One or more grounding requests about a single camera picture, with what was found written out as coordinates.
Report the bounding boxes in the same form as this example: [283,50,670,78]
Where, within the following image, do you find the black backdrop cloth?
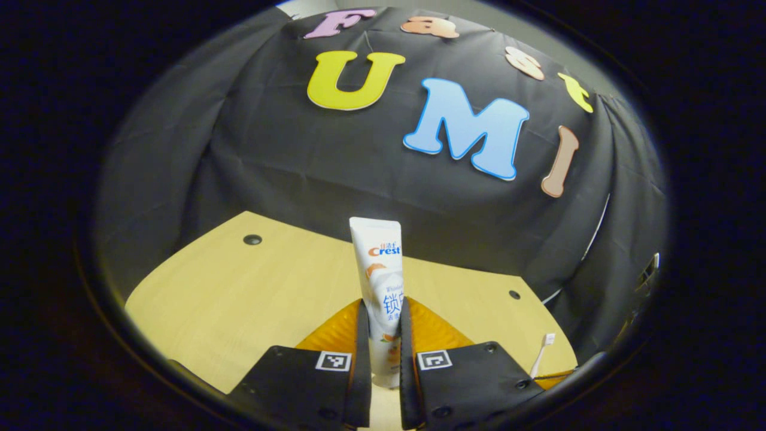
[96,6,668,366]

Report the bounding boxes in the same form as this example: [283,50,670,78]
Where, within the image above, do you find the white cable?
[542,193,612,303]

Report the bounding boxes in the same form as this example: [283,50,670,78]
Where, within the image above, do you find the light wooden desktop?
[124,211,579,431]

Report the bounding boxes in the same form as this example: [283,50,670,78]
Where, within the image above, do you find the white toothpaste tube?
[349,217,405,390]

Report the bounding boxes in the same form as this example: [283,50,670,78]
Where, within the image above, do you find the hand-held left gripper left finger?
[226,298,373,430]

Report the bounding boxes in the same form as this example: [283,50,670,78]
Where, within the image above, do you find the white toothbrush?
[530,333,557,380]

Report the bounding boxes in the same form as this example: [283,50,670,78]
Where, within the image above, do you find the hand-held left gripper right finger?
[399,296,546,430]

